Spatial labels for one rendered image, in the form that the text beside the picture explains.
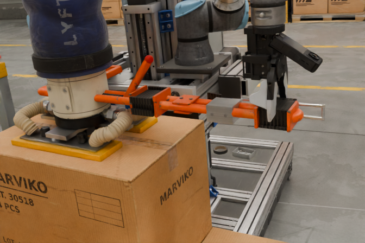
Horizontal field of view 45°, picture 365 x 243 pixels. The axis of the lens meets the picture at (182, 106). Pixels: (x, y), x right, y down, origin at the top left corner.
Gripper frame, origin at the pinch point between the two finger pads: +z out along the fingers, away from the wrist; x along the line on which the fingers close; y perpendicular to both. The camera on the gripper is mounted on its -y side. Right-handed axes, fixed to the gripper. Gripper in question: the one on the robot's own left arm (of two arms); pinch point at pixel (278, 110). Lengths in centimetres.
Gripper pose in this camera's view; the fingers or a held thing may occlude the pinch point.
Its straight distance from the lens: 105.9
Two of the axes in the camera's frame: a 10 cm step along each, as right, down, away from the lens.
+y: -8.7, -0.9, 4.8
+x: -4.8, 3.4, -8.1
